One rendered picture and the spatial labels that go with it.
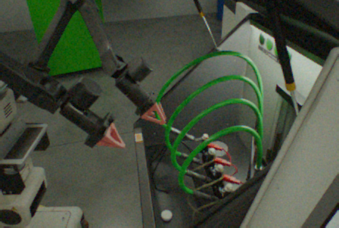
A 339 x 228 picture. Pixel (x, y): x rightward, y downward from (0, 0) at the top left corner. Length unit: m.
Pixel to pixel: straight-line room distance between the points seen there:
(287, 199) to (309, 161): 0.10
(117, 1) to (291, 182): 6.95
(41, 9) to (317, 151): 3.79
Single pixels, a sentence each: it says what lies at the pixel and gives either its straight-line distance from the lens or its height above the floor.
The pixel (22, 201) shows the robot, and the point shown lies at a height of 0.80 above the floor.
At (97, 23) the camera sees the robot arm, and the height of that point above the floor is 1.47.
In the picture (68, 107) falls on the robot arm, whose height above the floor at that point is 1.34.
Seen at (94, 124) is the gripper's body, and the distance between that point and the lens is 0.75.
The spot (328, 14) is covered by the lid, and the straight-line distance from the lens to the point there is 0.49.
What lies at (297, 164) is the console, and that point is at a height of 1.34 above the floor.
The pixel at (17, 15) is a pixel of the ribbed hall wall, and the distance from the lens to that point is 7.52.
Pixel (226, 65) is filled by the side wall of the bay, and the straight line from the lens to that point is 1.23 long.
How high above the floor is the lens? 1.71
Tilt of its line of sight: 30 degrees down
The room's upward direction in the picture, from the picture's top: 1 degrees counter-clockwise
